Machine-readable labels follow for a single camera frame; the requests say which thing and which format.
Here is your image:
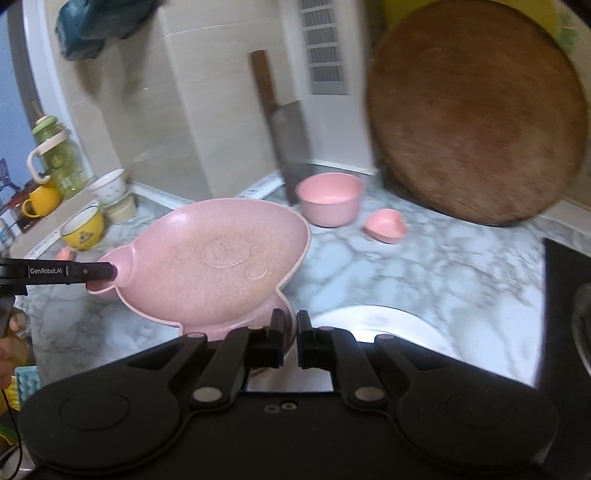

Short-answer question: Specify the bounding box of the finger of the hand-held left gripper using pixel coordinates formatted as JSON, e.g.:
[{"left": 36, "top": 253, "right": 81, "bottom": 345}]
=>
[{"left": 68, "top": 261, "right": 119, "bottom": 284}]

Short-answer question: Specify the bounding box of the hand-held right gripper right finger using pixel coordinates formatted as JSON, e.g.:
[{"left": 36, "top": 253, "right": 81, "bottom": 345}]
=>
[{"left": 297, "top": 310, "right": 458, "bottom": 409}]

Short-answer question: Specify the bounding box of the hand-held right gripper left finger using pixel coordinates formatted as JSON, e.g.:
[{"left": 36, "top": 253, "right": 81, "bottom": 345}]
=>
[{"left": 124, "top": 308, "right": 286, "bottom": 409}]

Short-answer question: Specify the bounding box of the pink fish-shaped divided plate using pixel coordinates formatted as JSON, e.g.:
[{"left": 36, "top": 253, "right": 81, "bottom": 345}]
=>
[{"left": 86, "top": 198, "right": 311, "bottom": 379}]

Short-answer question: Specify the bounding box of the white round plate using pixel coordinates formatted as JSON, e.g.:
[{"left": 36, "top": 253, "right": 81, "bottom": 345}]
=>
[{"left": 242, "top": 306, "right": 544, "bottom": 393}]

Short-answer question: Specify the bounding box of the pink bowl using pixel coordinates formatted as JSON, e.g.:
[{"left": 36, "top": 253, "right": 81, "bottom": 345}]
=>
[{"left": 295, "top": 173, "right": 365, "bottom": 228}]

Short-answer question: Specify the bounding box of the person's left hand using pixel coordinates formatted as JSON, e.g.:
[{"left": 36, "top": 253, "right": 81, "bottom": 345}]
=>
[{"left": 0, "top": 318, "right": 31, "bottom": 391}]

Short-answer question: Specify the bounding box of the yellow printed bowl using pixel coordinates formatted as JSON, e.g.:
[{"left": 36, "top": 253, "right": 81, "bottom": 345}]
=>
[{"left": 60, "top": 205, "right": 106, "bottom": 251}]

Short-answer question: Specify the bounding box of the beige container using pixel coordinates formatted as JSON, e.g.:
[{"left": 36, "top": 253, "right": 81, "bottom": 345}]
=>
[{"left": 104, "top": 194, "right": 137, "bottom": 225}]

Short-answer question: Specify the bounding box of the yellow mug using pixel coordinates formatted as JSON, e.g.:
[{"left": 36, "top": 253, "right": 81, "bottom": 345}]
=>
[{"left": 21, "top": 182, "right": 63, "bottom": 219}]

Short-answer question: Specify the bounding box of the white dotted bowl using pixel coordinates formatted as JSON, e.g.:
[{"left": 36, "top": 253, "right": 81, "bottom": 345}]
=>
[{"left": 89, "top": 168, "right": 127, "bottom": 205}]

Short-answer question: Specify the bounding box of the green water bottle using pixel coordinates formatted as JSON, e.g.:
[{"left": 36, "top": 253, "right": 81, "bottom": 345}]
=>
[{"left": 26, "top": 115, "right": 88, "bottom": 199}]

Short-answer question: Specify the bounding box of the teal silicone tray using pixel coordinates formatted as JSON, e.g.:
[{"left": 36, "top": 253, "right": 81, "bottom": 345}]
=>
[{"left": 14, "top": 366, "right": 43, "bottom": 409}]

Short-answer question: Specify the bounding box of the music note trim tape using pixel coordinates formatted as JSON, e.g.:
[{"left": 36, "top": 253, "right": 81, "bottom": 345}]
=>
[{"left": 23, "top": 173, "right": 282, "bottom": 259}]

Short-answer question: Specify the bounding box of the small teal basin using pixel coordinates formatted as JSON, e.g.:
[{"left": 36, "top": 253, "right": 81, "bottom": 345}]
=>
[{"left": 55, "top": 14, "right": 106, "bottom": 63}]

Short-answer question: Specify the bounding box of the grey vent grille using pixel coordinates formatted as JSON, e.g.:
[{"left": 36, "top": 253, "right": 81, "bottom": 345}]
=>
[{"left": 297, "top": 0, "right": 349, "bottom": 96}]

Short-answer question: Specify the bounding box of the large teal basin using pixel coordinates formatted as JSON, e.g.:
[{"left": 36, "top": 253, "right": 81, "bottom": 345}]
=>
[{"left": 62, "top": 0, "right": 160, "bottom": 40}]

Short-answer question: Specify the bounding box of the black stove top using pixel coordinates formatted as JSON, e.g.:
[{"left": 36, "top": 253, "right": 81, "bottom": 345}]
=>
[{"left": 542, "top": 237, "right": 591, "bottom": 402}]

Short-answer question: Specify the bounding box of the round wooden cutting board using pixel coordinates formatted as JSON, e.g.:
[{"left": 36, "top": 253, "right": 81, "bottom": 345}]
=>
[{"left": 365, "top": 0, "right": 587, "bottom": 226}]

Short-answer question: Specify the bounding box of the yellow cutting board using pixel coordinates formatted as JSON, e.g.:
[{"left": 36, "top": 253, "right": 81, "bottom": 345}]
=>
[{"left": 379, "top": 0, "right": 563, "bottom": 40}]

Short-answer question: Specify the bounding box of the cleaver with wooden handle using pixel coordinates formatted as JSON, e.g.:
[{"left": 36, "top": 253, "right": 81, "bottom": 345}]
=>
[{"left": 249, "top": 50, "right": 315, "bottom": 206}]

